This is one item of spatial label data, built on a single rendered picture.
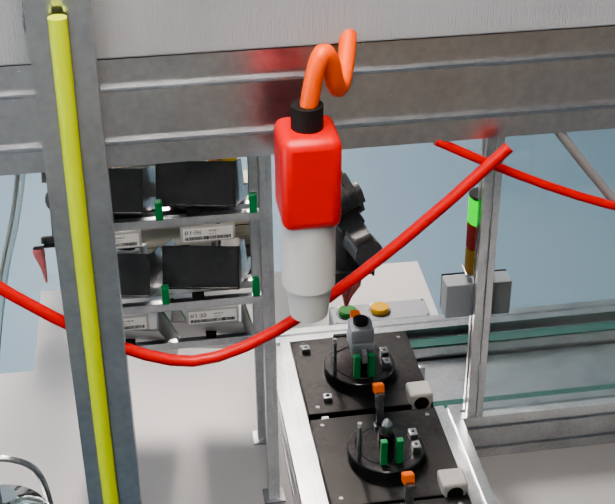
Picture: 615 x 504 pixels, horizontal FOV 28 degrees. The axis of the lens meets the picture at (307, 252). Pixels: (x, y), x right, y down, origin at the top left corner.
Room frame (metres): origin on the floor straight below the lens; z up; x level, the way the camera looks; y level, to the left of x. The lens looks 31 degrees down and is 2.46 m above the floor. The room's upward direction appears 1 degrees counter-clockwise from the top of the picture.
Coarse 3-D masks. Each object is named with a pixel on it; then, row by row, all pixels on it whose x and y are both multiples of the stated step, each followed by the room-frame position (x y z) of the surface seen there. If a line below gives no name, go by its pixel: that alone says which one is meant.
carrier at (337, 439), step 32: (352, 416) 1.85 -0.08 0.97; (384, 416) 1.85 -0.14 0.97; (416, 416) 1.85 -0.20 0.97; (320, 448) 1.76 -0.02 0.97; (352, 448) 1.74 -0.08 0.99; (384, 448) 1.69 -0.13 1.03; (416, 448) 1.72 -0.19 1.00; (448, 448) 1.76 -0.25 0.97; (352, 480) 1.67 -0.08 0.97; (384, 480) 1.67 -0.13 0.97; (416, 480) 1.67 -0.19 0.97; (448, 480) 1.65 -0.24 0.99
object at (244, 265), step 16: (176, 256) 1.80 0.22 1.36; (192, 256) 1.80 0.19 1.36; (208, 256) 1.80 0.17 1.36; (224, 256) 1.80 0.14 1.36; (240, 256) 1.82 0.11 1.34; (176, 272) 1.79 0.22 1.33; (192, 272) 1.79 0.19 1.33; (208, 272) 1.79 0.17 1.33; (224, 272) 1.79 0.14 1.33; (240, 272) 1.81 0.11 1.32; (176, 288) 1.78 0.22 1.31; (192, 288) 1.78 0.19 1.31; (208, 288) 1.78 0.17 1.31; (224, 288) 1.78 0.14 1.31
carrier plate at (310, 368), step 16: (384, 336) 2.11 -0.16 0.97; (400, 336) 2.11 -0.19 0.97; (320, 352) 2.06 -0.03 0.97; (400, 352) 2.05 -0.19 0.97; (304, 368) 2.00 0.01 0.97; (320, 368) 2.00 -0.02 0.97; (400, 368) 2.00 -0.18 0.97; (416, 368) 2.00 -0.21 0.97; (304, 384) 1.95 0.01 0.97; (320, 384) 1.95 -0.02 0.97; (400, 384) 1.95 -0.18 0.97; (304, 400) 1.91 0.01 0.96; (320, 400) 1.90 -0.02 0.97; (336, 400) 1.90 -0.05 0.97; (352, 400) 1.90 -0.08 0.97; (368, 400) 1.90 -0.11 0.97; (384, 400) 1.90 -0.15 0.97; (400, 400) 1.90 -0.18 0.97; (320, 416) 1.86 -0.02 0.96; (336, 416) 1.86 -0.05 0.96
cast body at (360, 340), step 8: (352, 320) 2.00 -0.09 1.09; (360, 320) 1.99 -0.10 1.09; (368, 320) 1.99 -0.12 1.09; (352, 328) 1.97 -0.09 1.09; (360, 328) 1.97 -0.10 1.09; (368, 328) 1.97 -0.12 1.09; (352, 336) 1.97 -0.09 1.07; (360, 336) 1.97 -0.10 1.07; (368, 336) 1.97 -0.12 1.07; (352, 344) 1.96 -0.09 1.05; (360, 344) 1.96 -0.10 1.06; (368, 344) 1.96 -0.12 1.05; (352, 352) 1.96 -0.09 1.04; (360, 352) 1.96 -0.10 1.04; (368, 352) 1.96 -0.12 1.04
